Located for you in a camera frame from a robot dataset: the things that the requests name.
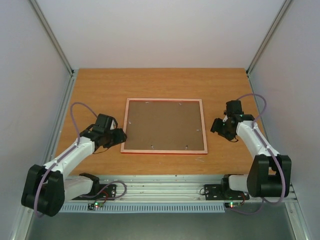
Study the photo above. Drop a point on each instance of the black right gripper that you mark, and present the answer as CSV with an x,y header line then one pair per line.
x,y
220,127

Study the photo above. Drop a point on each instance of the left controller board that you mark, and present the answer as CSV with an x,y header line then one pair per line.
x,y
94,206

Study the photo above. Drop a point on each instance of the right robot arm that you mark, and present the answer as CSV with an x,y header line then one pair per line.
x,y
270,173

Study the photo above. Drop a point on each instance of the aluminium front rail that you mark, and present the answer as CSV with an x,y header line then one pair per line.
x,y
157,188

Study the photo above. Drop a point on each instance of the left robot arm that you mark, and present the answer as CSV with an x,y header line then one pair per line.
x,y
47,187

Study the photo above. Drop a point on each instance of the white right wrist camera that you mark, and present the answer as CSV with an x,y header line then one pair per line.
x,y
225,116

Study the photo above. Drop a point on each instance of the brown frame backing board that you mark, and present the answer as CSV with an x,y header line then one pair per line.
x,y
162,125

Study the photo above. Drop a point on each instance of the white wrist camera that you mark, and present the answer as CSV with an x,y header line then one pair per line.
x,y
225,116
114,124

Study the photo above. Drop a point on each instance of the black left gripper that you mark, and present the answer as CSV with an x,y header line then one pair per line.
x,y
115,136

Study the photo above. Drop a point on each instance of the slotted grey cable duct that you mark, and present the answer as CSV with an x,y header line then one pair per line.
x,y
142,208

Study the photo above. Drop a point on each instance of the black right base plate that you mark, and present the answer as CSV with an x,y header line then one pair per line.
x,y
217,192

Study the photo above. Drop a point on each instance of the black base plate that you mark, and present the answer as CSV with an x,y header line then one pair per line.
x,y
217,192
108,192

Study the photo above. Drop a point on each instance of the right controller board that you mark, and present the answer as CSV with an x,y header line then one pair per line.
x,y
232,204

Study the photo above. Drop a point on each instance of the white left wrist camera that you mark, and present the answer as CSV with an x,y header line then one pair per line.
x,y
114,124

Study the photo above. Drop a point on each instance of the controller board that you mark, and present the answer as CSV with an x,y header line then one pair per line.
x,y
94,206
232,204

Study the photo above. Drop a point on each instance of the right aluminium corner post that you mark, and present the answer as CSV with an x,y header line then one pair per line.
x,y
269,34

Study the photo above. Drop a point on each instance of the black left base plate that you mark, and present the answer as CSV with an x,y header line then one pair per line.
x,y
108,192

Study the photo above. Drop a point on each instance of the left aluminium corner post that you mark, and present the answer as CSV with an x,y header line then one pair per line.
x,y
44,22

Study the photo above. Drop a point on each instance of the red picture frame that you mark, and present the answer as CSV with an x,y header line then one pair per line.
x,y
203,125

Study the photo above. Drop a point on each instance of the aluminium corner post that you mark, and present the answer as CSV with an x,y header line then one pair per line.
x,y
44,22
269,34

